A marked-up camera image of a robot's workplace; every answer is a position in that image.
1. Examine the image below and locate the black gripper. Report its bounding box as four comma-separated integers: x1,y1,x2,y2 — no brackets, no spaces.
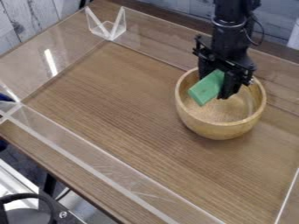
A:
192,18,256,100

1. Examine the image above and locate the green rectangular block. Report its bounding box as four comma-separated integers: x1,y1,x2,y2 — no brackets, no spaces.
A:
188,69,224,106

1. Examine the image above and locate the brown wooden bowl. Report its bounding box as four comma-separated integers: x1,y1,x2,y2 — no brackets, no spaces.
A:
173,67,267,140

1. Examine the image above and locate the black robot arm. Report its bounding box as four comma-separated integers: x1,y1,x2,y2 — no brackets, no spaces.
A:
188,0,264,105

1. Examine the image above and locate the black table leg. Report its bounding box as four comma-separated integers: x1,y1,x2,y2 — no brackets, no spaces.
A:
43,174,57,196

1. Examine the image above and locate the clear acrylic tray wall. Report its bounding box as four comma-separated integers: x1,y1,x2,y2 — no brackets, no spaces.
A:
0,2,299,224

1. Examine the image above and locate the black cable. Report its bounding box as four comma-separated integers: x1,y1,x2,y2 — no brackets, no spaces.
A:
0,192,60,224

